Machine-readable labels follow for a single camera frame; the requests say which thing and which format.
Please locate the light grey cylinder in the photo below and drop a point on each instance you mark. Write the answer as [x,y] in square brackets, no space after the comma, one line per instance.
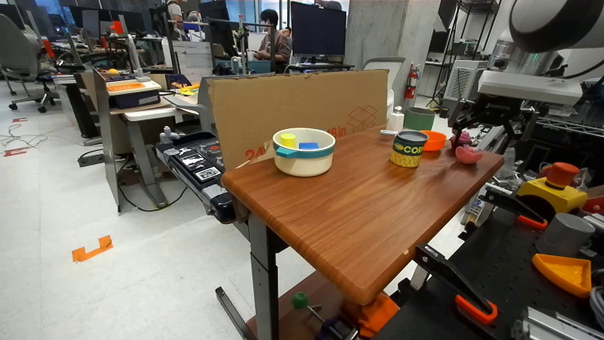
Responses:
[566,234]

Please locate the grey wrist camera bar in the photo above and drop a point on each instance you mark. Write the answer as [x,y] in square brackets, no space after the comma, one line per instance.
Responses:
[528,88]

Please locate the black equipment tray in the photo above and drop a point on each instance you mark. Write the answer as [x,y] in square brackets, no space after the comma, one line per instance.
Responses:
[194,164]

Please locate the white panel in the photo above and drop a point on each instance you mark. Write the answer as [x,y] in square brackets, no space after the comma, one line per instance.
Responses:
[370,35]

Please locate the green knob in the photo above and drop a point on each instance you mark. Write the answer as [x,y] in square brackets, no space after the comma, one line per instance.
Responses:
[300,302]

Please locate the pink plush toy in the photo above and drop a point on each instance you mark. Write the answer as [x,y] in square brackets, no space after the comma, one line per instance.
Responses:
[468,156]

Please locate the yellow corn can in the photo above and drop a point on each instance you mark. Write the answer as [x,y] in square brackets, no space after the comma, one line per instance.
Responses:
[407,154]

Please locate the seated person dark hair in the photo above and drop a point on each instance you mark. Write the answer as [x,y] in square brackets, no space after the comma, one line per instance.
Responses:
[275,41]

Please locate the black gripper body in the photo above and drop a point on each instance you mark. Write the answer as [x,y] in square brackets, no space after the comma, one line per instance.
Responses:
[492,113]

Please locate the red fire extinguisher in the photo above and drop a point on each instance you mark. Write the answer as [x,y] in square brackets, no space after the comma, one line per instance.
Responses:
[409,82]

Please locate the orange plastic wedge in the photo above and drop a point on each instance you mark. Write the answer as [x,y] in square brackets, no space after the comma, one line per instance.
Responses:
[566,275]

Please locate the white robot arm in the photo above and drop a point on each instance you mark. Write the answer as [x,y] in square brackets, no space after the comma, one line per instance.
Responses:
[553,26]

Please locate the black metal equipment frame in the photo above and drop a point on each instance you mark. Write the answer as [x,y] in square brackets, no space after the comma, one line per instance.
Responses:
[558,143]

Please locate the orange plastic bracket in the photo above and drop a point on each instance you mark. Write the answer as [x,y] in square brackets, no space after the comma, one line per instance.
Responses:
[377,315]

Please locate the grey desk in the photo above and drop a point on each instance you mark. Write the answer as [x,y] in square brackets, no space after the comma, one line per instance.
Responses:
[134,126]

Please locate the orange topped device box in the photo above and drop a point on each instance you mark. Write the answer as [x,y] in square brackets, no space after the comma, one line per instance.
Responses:
[132,92]

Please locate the yellow toy block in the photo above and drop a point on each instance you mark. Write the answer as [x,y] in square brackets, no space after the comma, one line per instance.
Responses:
[287,141]

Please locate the blue toy block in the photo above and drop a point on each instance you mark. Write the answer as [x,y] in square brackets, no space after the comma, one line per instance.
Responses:
[307,147]

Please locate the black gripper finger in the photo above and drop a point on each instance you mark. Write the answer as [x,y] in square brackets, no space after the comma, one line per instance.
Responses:
[458,126]
[511,133]

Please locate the wooden table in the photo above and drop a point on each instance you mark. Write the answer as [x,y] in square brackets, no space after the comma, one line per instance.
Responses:
[351,215]

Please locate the black perforated breadboard table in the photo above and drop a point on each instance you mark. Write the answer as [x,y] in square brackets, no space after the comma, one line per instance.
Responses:
[502,266]

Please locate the yellow emergency stop button box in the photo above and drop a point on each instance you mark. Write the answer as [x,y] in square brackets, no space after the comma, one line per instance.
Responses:
[553,192]

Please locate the grey round plastic lid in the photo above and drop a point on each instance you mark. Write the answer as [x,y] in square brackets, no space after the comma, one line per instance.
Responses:
[409,137]

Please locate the brown cardboard board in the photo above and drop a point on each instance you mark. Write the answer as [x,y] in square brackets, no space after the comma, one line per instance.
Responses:
[283,101]

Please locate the aluminium extrusion rail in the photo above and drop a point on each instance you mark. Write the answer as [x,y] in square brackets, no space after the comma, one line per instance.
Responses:
[553,324]

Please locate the grey swivel chair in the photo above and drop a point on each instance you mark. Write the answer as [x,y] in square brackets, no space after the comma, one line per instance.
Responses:
[21,58]

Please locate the white shaker bottle grey cap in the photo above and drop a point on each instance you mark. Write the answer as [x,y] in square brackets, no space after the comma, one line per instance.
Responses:
[394,120]

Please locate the green plastic container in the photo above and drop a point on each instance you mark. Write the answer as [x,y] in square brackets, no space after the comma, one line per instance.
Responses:
[419,118]

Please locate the orange floor tape marker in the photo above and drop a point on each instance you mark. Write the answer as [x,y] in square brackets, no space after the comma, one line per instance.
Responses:
[90,252]

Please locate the black monitor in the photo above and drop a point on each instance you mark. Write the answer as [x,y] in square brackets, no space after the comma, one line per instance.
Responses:
[317,31]

